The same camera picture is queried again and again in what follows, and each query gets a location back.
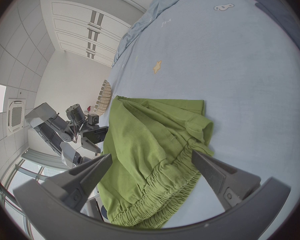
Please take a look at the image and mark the ceiling air vent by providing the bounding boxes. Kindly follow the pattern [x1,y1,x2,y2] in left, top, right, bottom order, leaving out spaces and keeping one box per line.
[6,98,26,135]

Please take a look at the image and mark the round woven basket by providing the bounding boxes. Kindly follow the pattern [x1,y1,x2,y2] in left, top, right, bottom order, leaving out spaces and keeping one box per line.
[94,80,112,116]

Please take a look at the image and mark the pale blue quilt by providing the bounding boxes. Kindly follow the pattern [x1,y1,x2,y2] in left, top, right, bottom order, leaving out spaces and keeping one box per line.
[112,0,213,67]

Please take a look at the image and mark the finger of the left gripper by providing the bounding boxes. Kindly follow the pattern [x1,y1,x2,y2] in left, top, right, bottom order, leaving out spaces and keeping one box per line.
[80,137,101,155]

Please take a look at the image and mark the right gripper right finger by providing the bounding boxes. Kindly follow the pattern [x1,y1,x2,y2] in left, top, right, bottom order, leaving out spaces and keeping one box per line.
[191,150,262,213]

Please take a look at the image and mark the green shorts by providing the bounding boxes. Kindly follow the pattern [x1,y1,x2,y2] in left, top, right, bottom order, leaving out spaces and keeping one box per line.
[97,95,214,228]

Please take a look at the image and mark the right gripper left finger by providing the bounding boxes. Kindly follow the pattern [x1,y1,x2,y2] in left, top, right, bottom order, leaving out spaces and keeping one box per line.
[44,153,113,212]

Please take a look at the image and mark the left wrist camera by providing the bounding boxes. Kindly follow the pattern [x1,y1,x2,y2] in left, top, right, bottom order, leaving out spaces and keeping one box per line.
[87,114,100,127]

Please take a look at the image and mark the white wardrobe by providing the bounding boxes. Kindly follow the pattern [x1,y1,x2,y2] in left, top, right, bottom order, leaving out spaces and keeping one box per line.
[50,0,133,67]

